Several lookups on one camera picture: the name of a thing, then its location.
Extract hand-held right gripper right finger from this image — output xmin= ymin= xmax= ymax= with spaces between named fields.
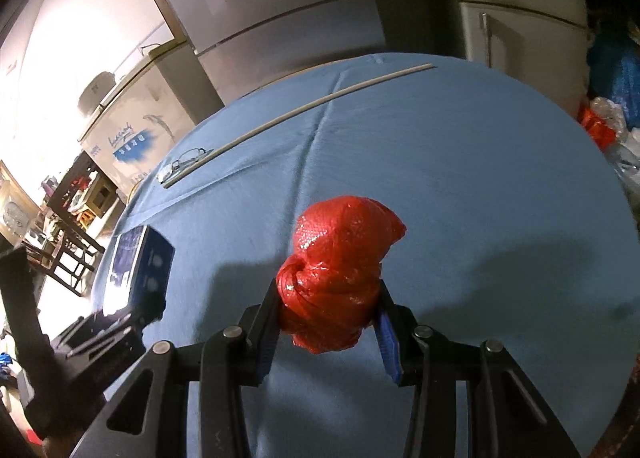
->
xmin=375 ymin=280 xmax=581 ymax=458

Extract white plastic bag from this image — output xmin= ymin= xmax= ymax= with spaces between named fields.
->
xmin=590 ymin=97 xmax=640 ymax=179

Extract silver multi-door refrigerator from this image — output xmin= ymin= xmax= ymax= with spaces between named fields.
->
xmin=125 ymin=0 xmax=389 ymax=112

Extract blue tablecloth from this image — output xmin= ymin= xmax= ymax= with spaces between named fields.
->
xmin=92 ymin=52 xmax=640 ymax=458

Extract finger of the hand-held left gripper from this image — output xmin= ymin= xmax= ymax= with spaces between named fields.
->
xmin=54 ymin=304 xmax=168 ymax=392

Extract eyeglasses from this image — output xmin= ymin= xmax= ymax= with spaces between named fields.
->
xmin=157 ymin=147 xmax=214 ymax=183

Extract grey cooking pot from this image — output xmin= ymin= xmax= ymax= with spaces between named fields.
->
xmin=77 ymin=70 xmax=119 ymax=119

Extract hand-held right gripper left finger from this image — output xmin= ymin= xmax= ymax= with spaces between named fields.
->
xmin=70 ymin=278 xmax=281 ymax=458

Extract red plastic bag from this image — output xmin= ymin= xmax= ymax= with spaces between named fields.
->
xmin=276 ymin=194 xmax=407 ymax=355

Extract dark wooden chair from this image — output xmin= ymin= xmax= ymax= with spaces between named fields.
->
xmin=25 ymin=153 xmax=127 ymax=297

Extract white two-door refrigerator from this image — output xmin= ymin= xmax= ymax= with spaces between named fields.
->
xmin=442 ymin=0 xmax=589 ymax=109

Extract framed picture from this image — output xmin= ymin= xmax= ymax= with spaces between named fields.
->
xmin=0 ymin=162 xmax=41 ymax=242

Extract white chest freezer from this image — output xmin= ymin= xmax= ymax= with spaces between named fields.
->
xmin=77 ymin=40 xmax=199 ymax=202

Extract thin white stick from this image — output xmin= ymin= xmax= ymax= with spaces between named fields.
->
xmin=161 ymin=64 xmax=437 ymax=187

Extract blue plastic bag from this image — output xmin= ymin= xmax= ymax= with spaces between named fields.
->
xmin=587 ymin=33 xmax=640 ymax=105

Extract dark blue box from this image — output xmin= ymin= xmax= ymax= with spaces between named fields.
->
xmin=102 ymin=225 xmax=175 ymax=327

